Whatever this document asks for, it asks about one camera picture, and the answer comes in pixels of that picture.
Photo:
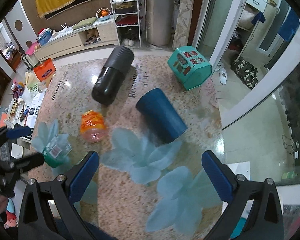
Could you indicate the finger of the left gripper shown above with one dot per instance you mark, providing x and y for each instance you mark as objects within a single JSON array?
[
  {"x": 22, "y": 131},
  {"x": 25, "y": 164}
]

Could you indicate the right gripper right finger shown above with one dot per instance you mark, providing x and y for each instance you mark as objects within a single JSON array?
[{"x": 265, "y": 219}]

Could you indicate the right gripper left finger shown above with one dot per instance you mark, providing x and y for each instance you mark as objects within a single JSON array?
[{"x": 36, "y": 220}]

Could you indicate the dark blue cup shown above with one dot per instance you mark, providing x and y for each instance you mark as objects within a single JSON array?
[{"x": 161, "y": 117}]

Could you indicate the green labelled glass jar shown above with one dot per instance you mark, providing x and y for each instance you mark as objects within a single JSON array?
[{"x": 57, "y": 150}]

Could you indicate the orange shopping bag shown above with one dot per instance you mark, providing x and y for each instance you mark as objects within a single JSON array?
[{"x": 44, "y": 70}]

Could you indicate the orange patterned glass jar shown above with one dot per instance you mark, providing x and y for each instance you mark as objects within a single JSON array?
[{"x": 93, "y": 128}]

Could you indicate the black thermos bottle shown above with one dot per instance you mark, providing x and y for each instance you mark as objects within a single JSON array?
[{"x": 112, "y": 75}]

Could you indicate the green cushion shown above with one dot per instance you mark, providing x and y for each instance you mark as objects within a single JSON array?
[{"x": 84, "y": 23}]

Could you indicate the cream low tv cabinet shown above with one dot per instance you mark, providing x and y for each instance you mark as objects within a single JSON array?
[{"x": 75, "y": 40}]

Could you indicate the fruit basket with oranges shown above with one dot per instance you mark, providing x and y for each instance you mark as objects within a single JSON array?
[{"x": 103, "y": 14}]

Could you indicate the camouflage bag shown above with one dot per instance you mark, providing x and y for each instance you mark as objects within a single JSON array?
[{"x": 246, "y": 72}]

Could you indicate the white slipper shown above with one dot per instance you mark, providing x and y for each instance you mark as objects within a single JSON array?
[{"x": 223, "y": 76}]

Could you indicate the white metal shelf rack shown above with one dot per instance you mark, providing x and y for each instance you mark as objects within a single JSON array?
[{"x": 127, "y": 22}]

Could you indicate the teal cardboard box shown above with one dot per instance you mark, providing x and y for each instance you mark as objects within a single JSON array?
[{"x": 190, "y": 67}]

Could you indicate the blue towel hanging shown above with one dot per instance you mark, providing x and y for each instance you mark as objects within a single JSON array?
[{"x": 289, "y": 26}]

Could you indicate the grey cylindrical heater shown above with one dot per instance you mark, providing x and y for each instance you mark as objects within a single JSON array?
[{"x": 159, "y": 16}]

